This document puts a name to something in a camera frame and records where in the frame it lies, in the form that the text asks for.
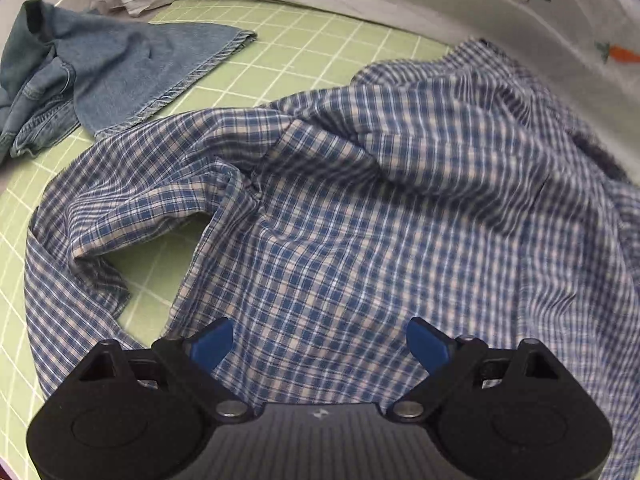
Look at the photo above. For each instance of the blue denim jeans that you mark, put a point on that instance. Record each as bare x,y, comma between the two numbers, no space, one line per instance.
125,70

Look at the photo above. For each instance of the blue plaid shirt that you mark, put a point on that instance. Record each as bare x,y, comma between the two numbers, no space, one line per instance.
350,210

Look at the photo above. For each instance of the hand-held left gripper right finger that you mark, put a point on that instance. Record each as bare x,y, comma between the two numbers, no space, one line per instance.
425,342

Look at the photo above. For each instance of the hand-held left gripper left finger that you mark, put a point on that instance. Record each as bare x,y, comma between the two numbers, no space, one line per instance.
215,342

